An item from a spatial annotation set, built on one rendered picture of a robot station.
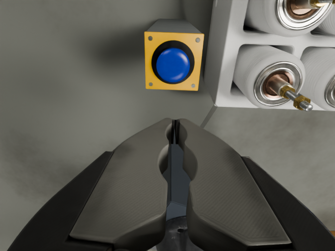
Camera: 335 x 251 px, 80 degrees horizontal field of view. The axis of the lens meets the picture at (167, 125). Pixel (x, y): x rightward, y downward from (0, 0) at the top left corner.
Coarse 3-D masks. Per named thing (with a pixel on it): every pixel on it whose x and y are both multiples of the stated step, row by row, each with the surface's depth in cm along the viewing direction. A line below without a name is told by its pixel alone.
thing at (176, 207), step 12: (168, 156) 54; (180, 156) 54; (168, 168) 50; (180, 168) 50; (168, 180) 46; (180, 180) 47; (168, 192) 43; (180, 192) 44; (168, 204) 41; (180, 204) 41; (168, 216) 43
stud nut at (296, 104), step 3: (300, 96) 26; (303, 96) 26; (294, 99) 27; (297, 99) 26; (300, 99) 26; (303, 99) 26; (306, 99) 26; (309, 99) 26; (294, 102) 27; (297, 102) 26; (300, 102) 26; (309, 102) 26; (294, 105) 27; (297, 105) 26; (297, 108) 27; (300, 108) 27
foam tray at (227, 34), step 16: (224, 0) 38; (240, 0) 33; (224, 16) 37; (240, 16) 34; (224, 32) 37; (240, 32) 35; (256, 32) 37; (320, 32) 41; (208, 48) 52; (224, 48) 37; (288, 48) 38; (304, 48) 37; (208, 64) 51; (224, 64) 38; (208, 80) 50; (224, 80) 40; (224, 96) 42; (240, 96) 42
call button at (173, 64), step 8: (168, 48) 23; (176, 48) 23; (160, 56) 23; (168, 56) 23; (176, 56) 23; (184, 56) 23; (160, 64) 24; (168, 64) 24; (176, 64) 24; (184, 64) 24; (160, 72) 24; (168, 72) 24; (176, 72) 24; (184, 72) 24; (168, 80) 25; (176, 80) 25
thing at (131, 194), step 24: (168, 120) 12; (120, 144) 9; (144, 144) 9; (168, 144) 12; (120, 168) 8; (144, 168) 8; (96, 192) 7; (120, 192) 7; (144, 192) 7; (96, 216) 6; (120, 216) 6; (144, 216) 6; (96, 240) 6; (120, 240) 6; (144, 240) 6
